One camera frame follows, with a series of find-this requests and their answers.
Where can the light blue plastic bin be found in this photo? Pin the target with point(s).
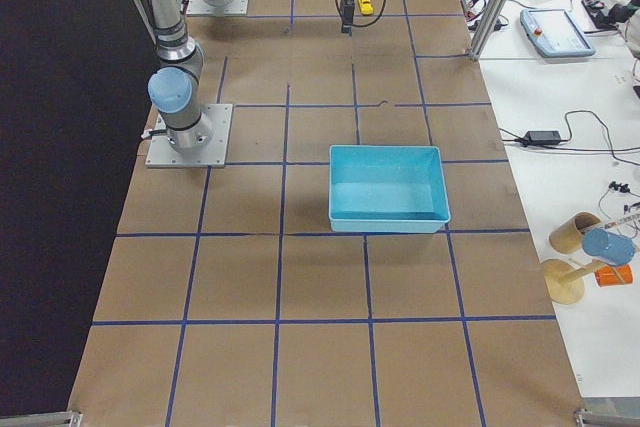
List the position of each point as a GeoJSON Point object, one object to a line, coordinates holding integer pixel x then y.
{"type": "Point", "coordinates": [387, 189]}

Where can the yellow toy beetle car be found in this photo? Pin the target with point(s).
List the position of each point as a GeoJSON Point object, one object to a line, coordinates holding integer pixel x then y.
{"type": "Point", "coordinates": [366, 7]}

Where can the orange plastic cup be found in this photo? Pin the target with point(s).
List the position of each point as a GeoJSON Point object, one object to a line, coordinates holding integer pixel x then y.
{"type": "Point", "coordinates": [612, 276]}

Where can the wooden stand with blue cap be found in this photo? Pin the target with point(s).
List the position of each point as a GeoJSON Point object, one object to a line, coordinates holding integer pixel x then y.
{"type": "Point", "coordinates": [565, 283]}

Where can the black power adapter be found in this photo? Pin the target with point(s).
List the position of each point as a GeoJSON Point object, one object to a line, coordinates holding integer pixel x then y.
{"type": "Point", "coordinates": [542, 138]}

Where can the cardboard tube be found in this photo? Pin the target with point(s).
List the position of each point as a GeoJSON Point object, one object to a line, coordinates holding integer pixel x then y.
{"type": "Point", "coordinates": [567, 238]}

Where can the robot teach pendant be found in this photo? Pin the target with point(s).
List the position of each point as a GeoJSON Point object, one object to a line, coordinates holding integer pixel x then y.
{"type": "Point", "coordinates": [554, 33]}

